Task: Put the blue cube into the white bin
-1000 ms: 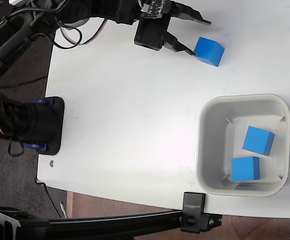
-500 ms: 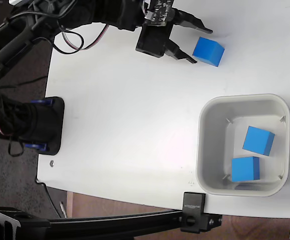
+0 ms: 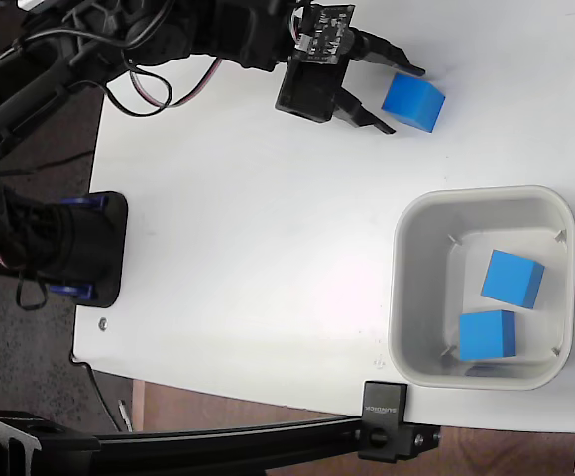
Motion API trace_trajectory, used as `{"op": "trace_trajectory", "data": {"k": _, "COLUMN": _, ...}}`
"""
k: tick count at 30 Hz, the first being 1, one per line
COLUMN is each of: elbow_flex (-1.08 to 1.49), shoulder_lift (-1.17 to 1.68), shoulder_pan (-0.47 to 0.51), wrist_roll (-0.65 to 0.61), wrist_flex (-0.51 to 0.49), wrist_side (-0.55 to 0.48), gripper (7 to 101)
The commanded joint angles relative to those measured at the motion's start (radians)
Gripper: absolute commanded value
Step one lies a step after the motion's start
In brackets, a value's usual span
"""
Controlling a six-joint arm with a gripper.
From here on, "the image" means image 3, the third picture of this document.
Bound thick black camera cable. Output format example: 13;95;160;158
14;27;173;119

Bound black rail clamp block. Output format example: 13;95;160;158
357;380;441;465

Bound white plastic tray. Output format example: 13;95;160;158
388;184;575;391

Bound thin black cable loop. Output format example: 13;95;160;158
15;270;49;311

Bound thin black floor cable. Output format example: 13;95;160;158
71;354;121;432

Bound black bracket with white plate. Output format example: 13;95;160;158
0;407;103;476

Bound white device corner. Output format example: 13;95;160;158
17;0;61;13

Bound red white servo wire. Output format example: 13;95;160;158
131;54;222;111

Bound small camera circuit board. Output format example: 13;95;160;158
289;4;357;65

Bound black aluminium rail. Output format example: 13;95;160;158
93;415;368;476

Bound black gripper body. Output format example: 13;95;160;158
273;58;349;124

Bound blue cube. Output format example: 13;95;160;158
480;249;546;311
458;309;517;362
381;72;447;134

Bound blue table clamp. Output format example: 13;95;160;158
62;195;109;212
49;283;95;303

